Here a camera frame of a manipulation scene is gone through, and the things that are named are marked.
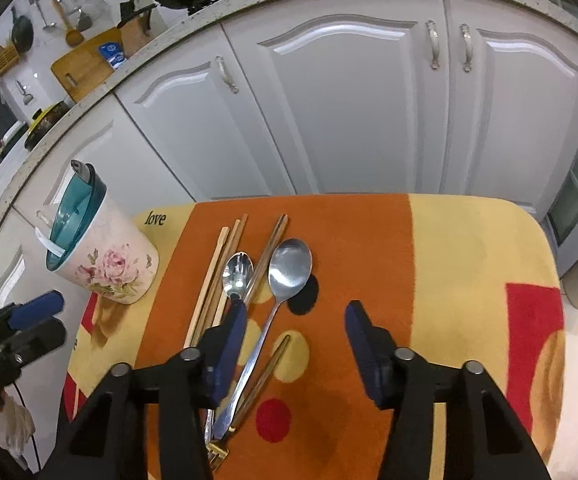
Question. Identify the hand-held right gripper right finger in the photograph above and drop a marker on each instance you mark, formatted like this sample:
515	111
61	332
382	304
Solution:
364	345

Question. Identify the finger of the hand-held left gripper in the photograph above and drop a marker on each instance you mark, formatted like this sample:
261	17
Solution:
44	336
39	306

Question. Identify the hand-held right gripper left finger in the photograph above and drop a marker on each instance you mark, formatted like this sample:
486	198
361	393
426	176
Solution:
229	332

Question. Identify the light wooden chopstick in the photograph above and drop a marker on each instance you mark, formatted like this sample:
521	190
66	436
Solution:
231	245
209	280

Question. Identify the small steel spoon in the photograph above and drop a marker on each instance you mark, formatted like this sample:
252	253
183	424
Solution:
239	272

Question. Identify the large steel spoon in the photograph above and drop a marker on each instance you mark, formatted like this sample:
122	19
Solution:
290	267

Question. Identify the person's left hand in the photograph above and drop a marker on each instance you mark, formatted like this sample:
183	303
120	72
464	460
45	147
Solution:
15	422

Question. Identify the white cabinet door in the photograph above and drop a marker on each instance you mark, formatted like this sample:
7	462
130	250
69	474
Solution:
194	135
14	265
344	110
514	120
119	160

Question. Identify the dark wooden chopstick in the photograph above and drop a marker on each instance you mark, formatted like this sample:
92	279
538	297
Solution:
269	370

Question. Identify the orange yellow printed mat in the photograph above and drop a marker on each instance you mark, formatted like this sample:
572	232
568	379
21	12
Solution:
369	260

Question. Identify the gold fork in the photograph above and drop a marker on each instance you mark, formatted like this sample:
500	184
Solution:
217	452

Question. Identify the yellow lidded black pot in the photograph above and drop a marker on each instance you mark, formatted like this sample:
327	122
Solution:
44	121

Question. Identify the wooden cutting board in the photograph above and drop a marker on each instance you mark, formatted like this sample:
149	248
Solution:
84	67

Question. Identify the blue white packet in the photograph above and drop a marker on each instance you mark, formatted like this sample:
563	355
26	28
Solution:
111	53

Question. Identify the hanging wooden spatula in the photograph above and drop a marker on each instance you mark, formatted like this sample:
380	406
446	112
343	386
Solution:
73	36

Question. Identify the hanging small black pan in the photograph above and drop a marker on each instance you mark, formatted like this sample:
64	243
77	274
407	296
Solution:
21	32

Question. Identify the wooden knife block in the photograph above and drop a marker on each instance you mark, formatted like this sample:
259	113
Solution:
134	35

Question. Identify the hanging metal turner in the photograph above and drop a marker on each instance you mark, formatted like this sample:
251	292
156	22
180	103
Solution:
83	17

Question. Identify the wooden wall basket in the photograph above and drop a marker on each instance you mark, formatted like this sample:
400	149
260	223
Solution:
3	60

